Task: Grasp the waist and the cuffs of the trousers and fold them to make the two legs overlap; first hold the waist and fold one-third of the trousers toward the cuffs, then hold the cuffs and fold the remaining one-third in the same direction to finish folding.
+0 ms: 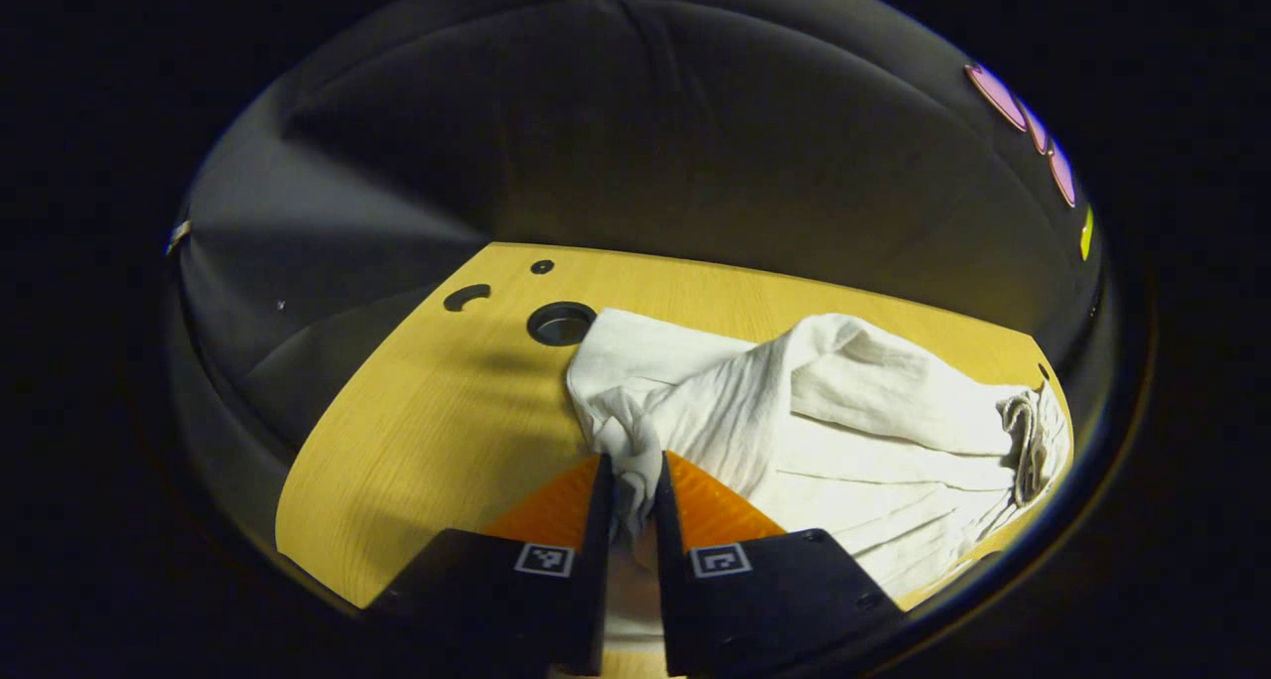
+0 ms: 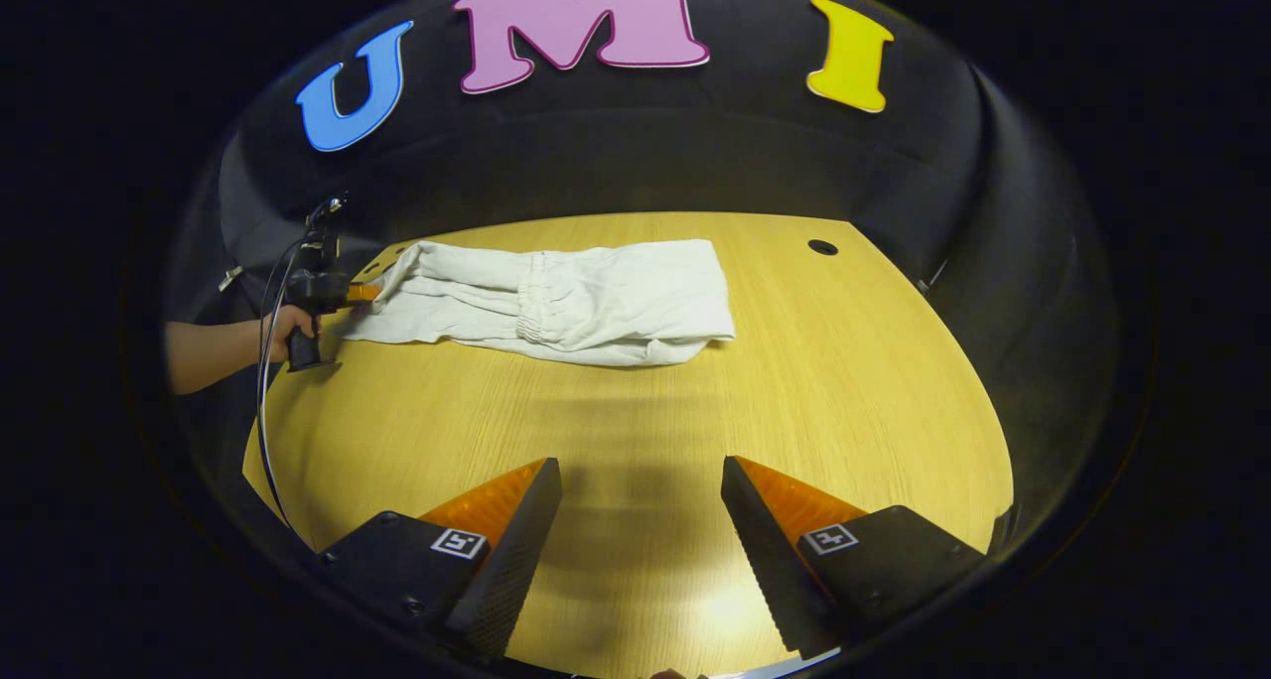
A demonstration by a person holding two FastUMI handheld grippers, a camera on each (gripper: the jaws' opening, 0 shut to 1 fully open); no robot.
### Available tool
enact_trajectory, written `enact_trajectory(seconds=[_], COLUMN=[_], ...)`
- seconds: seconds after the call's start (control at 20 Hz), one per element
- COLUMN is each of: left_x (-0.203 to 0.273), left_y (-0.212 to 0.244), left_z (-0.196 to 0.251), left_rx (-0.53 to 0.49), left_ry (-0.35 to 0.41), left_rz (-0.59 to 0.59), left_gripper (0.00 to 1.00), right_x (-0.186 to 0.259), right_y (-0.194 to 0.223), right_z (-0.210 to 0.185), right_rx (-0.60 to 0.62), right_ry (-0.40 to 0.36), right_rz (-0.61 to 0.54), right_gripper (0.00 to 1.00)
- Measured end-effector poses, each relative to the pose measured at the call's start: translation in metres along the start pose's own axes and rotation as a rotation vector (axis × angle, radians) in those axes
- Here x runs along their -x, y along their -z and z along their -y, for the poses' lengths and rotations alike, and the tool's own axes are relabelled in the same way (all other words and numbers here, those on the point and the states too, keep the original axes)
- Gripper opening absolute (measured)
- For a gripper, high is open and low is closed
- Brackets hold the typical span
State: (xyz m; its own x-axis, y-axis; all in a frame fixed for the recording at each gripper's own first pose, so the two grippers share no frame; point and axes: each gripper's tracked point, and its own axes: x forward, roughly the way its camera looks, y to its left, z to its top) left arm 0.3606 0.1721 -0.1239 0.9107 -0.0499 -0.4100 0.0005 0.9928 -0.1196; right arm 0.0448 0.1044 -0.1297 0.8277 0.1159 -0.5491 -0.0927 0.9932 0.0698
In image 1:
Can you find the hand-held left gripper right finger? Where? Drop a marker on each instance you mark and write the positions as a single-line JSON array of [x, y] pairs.
[[670, 570]]

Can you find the white jeans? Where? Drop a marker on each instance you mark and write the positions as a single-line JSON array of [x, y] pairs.
[[844, 411]]

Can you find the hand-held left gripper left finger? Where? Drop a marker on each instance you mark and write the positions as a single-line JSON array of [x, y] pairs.
[[596, 560]]

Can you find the white cloth clip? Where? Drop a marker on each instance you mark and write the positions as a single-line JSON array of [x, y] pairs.
[[179, 235]]

